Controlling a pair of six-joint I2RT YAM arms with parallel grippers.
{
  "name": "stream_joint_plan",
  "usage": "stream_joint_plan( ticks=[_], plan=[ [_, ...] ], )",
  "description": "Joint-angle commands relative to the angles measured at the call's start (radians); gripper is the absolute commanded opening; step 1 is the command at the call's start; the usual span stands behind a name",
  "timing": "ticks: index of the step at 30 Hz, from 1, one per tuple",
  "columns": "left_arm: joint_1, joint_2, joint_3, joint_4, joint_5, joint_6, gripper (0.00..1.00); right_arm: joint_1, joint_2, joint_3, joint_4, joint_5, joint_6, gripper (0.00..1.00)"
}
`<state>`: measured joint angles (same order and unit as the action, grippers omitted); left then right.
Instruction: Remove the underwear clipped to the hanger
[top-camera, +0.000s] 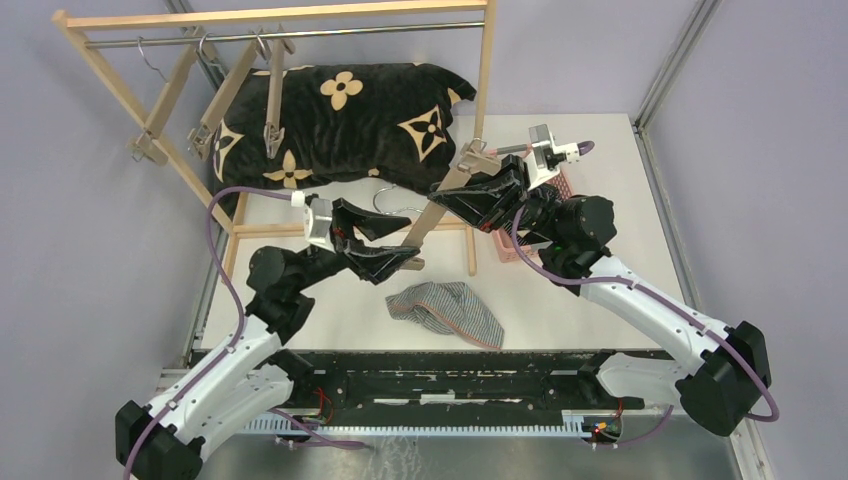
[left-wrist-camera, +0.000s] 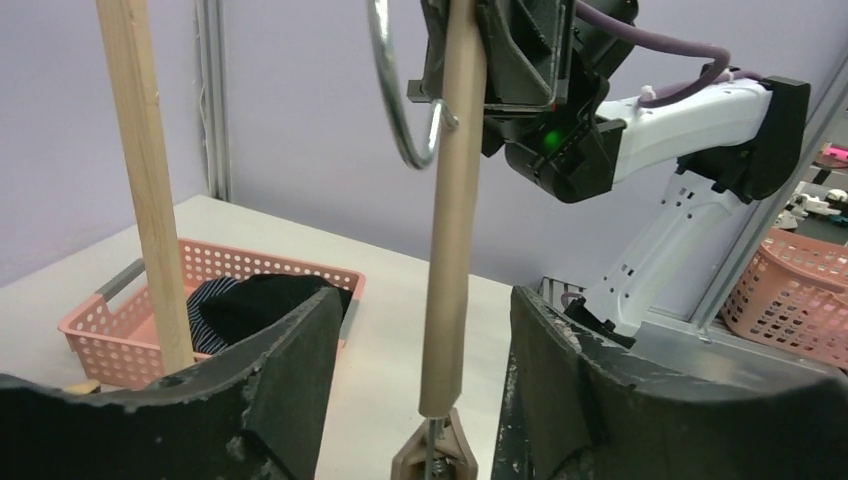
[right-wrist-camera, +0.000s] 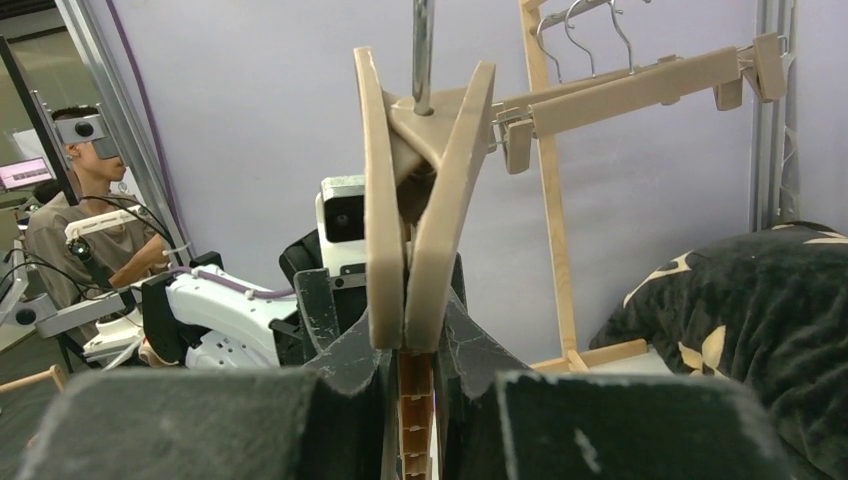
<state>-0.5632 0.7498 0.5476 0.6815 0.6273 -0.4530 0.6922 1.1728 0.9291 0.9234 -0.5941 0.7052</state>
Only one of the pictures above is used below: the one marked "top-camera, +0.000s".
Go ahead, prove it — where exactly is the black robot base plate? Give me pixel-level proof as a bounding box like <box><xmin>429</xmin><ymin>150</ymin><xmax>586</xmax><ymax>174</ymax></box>
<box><xmin>261</xmin><ymin>350</ymin><xmax>645</xmax><ymax>427</ymax></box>

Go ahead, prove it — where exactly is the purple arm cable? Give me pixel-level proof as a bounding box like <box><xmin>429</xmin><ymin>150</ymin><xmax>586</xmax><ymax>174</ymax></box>
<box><xmin>510</xmin><ymin>140</ymin><xmax>781</xmax><ymax>448</ymax></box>
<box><xmin>122</xmin><ymin>186</ymin><xmax>299</xmax><ymax>480</ymax></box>

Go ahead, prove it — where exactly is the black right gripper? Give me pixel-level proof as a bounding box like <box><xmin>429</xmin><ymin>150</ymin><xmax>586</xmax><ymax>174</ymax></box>
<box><xmin>430</xmin><ymin>153</ymin><xmax>565</xmax><ymax>244</ymax></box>

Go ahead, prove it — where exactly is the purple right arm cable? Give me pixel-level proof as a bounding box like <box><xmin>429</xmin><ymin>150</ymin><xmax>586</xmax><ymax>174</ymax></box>
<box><xmin>510</xmin><ymin>140</ymin><xmax>781</xmax><ymax>448</ymax></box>

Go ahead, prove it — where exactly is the grey striped underwear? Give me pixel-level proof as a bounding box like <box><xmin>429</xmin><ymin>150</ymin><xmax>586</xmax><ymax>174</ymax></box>
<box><xmin>385</xmin><ymin>282</ymin><xmax>505</xmax><ymax>351</ymax></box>

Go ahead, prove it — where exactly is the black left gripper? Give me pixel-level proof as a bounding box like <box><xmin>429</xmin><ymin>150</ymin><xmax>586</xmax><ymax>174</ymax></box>
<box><xmin>290</xmin><ymin>197</ymin><xmax>420</xmax><ymax>292</ymax></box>

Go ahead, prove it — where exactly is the metal clothes rail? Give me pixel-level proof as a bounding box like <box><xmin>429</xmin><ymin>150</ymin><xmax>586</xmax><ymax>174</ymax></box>
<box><xmin>85</xmin><ymin>21</ymin><xmax>485</xmax><ymax>50</ymax></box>

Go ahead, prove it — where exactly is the empty wooden clip hanger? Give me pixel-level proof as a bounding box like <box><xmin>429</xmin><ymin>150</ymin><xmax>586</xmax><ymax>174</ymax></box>
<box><xmin>127</xmin><ymin>38</ymin><xmax>221</xmax><ymax>165</ymax></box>

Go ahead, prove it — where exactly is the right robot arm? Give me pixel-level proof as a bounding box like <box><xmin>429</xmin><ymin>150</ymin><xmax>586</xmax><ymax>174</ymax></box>
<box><xmin>428</xmin><ymin>156</ymin><xmax>780</xmax><ymax>436</ymax></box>

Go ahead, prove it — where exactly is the wooden hanger with grey underwear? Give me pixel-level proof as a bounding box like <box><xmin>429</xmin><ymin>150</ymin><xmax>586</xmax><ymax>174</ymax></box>
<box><xmin>402</xmin><ymin>138</ymin><xmax>498</xmax><ymax>277</ymax></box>

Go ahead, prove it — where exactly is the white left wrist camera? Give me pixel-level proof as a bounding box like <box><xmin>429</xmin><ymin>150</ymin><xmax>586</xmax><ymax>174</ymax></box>
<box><xmin>290</xmin><ymin>190</ymin><xmax>334</xmax><ymax>251</ymax></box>

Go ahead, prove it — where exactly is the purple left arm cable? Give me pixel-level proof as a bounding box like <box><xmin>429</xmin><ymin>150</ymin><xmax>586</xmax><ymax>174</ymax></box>
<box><xmin>122</xmin><ymin>186</ymin><xmax>299</xmax><ymax>480</ymax></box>

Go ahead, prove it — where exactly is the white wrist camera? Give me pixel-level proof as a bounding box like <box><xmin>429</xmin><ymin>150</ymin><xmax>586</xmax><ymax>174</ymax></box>
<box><xmin>290</xmin><ymin>190</ymin><xmax>334</xmax><ymax>251</ymax></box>
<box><xmin>525</xmin><ymin>124</ymin><xmax>594</xmax><ymax>190</ymax></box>

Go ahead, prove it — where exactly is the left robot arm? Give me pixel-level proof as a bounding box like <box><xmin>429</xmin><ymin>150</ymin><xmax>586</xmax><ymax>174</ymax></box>
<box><xmin>115</xmin><ymin>194</ymin><xmax>420</xmax><ymax>479</ymax></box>

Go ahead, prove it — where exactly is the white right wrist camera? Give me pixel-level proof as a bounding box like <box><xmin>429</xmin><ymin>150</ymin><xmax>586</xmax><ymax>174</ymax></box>
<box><xmin>525</xmin><ymin>124</ymin><xmax>594</xmax><ymax>190</ymax></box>

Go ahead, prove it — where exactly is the black blanket with cream flowers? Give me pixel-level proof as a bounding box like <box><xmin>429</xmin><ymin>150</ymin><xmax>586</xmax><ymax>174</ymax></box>
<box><xmin>208</xmin><ymin>63</ymin><xmax>477</xmax><ymax>195</ymax></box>

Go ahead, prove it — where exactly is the white slotted cable duct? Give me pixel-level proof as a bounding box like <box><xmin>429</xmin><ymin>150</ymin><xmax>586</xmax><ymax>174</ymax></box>
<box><xmin>239</xmin><ymin>413</ymin><xmax>592</xmax><ymax>439</ymax></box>

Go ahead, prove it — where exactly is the pink perforated plastic basket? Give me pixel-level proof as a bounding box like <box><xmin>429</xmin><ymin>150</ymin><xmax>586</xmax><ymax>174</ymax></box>
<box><xmin>490</xmin><ymin>144</ymin><xmax>574</xmax><ymax>263</ymax></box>

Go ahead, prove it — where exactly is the wooden clothes rack frame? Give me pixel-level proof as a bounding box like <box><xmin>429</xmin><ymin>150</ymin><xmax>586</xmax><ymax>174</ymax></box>
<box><xmin>52</xmin><ymin>1</ymin><xmax>497</xmax><ymax>275</ymax></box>

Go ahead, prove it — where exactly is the grey metal corner rail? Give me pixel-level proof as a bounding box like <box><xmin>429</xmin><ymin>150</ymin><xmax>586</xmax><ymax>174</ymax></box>
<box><xmin>631</xmin><ymin>1</ymin><xmax>722</xmax><ymax>308</ymax></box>

